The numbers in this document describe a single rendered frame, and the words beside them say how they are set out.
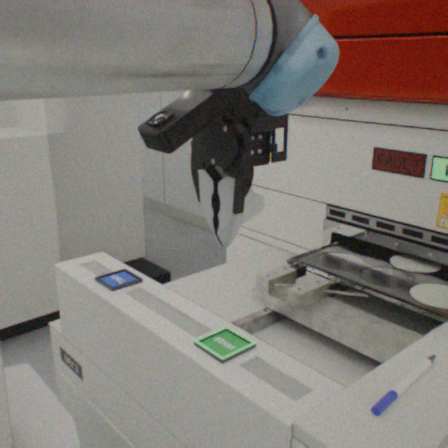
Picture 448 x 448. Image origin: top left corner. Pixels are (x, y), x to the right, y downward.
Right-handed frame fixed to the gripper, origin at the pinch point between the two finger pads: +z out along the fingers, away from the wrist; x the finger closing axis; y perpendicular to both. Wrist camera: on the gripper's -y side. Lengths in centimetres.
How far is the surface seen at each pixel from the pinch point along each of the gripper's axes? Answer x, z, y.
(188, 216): 280, 104, 207
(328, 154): 30, 1, 59
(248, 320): 17.2, 25.6, 21.7
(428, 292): -3, 21, 47
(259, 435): -11.1, 18.4, -3.9
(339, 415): -17.8, 14.1, 0.5
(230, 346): -1.1, 14.2, 0.9
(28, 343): 182, 111, 36
